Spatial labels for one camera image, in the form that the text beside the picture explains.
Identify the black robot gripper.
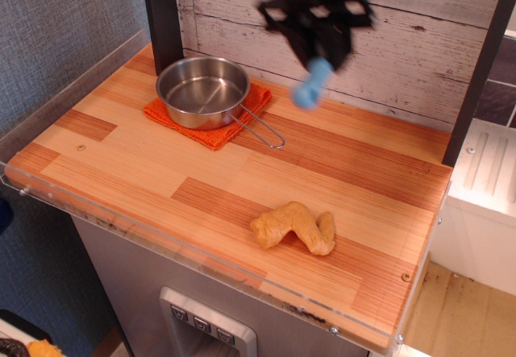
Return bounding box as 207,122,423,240
257,0,374,71

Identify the blue handled grey spoon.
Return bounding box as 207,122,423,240
291,56,334,110

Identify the stainless steel pan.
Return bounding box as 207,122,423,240
156,56,285,149

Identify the orange knitted cloth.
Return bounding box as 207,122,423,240
144,83,273,151

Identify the tan toy chicken piece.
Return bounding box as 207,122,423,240
250,201,335,256

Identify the white toy sink unit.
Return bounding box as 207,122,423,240
430,119,515,294

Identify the clear acrylic edge guard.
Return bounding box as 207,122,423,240
2,157,410,355

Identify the grey toy fridge cabinet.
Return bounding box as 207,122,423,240
73,218,368,356

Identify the silver dispenser panel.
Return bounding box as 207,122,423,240
160,287,258,356

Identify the orange object bottom left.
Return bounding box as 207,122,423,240
27,339,64,357

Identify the dark right frame post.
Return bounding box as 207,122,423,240
442,0,515,167

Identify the dark frame post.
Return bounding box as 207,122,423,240
442,0,515,167
145,0,184,75

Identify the dark left frame post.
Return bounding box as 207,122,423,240
145,0,184,75

